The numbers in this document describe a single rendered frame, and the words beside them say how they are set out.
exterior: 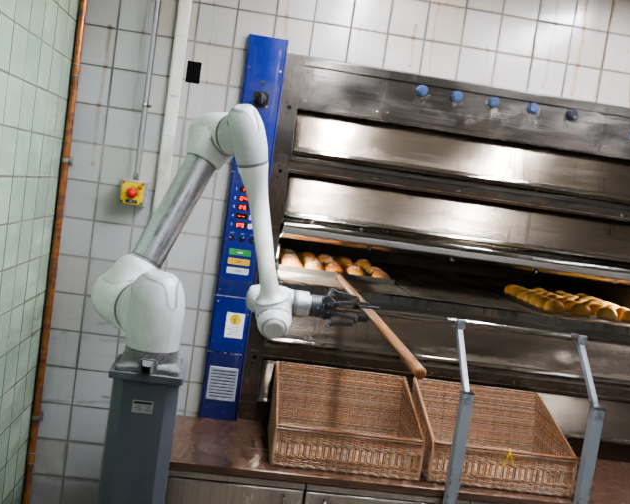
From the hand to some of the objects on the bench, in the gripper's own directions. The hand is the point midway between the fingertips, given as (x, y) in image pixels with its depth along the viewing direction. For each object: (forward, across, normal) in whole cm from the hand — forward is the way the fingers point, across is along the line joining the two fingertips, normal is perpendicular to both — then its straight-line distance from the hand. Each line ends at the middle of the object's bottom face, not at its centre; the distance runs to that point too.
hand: (368, 312), depth 259 cm
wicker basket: (+60, +61, -35) cm, 93 cm away
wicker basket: (+2, +61, -35) cm, 70 cm away
